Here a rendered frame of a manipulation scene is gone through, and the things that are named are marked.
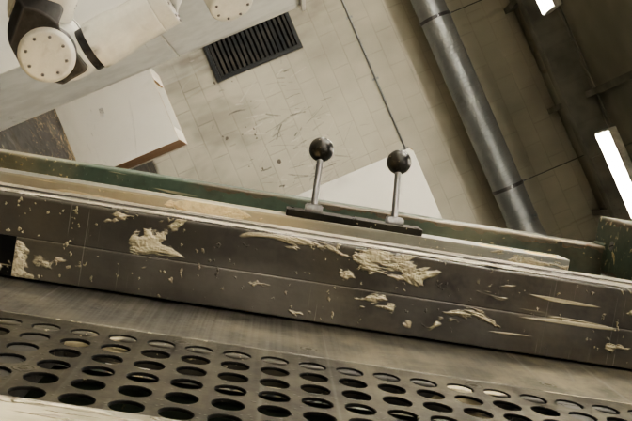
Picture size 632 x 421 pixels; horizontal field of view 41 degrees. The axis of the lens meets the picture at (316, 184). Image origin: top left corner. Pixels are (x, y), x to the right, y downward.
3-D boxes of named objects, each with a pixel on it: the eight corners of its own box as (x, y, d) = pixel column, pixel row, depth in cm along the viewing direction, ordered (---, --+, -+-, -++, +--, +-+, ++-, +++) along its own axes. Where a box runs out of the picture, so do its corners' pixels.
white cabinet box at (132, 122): (71, 112, 635) (159, 75, 636) (100, 181, 633) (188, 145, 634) (53, 103, 589) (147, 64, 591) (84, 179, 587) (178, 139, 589)
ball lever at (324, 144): (298, 221, 123) (308, 143, 129) (323, 225, 123) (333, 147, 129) (300, 210, 120) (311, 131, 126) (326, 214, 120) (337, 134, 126)
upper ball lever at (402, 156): (378, 233, 124) (385, 155, 130) (402, 237, 124) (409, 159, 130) (383, 223, 120) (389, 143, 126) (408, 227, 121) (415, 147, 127)
